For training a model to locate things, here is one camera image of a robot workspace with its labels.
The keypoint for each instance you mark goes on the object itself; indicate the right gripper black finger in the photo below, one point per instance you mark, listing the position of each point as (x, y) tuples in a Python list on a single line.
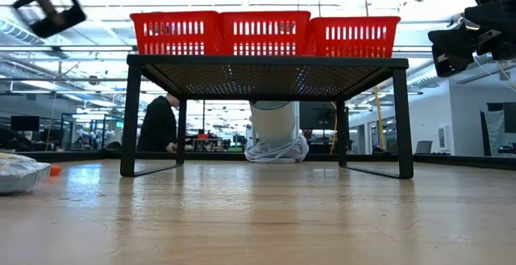
[(451, 51), (496, 15)]

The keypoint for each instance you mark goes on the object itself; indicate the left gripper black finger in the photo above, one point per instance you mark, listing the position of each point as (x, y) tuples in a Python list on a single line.
[(56, 25)]

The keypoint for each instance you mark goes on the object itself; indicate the clear plastic snack bag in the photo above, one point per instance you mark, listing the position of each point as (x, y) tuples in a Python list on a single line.
[(20, 176)]

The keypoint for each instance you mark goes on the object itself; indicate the grey office chair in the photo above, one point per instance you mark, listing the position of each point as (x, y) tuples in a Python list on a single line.
[(423, 147)]

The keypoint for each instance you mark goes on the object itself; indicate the black framed partition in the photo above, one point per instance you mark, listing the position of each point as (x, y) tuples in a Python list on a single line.
[(483, 132)]

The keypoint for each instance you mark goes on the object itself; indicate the red plastic slotted basket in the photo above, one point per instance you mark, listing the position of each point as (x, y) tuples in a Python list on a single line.
[(266, 15), (354, 21), (177, 15)]

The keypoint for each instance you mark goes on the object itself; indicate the small black monitor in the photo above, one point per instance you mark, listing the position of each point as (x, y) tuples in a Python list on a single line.
[(25, 123)]

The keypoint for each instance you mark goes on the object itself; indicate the person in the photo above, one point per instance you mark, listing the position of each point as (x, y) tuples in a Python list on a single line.
[(157, 128)]

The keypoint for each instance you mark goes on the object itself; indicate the black monitor screen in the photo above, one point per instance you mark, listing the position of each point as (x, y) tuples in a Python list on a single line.
[(318, 116)]

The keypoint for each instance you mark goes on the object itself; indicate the black metal mesh riser stand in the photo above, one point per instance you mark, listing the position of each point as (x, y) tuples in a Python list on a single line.
[(266, 60)]

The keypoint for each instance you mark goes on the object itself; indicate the white cylindrical appliance black rim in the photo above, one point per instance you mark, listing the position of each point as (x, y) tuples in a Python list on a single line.
[(274, 122)]

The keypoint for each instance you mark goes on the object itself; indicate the black aluminium table frame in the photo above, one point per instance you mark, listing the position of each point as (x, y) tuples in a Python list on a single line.
[(217, 156)]

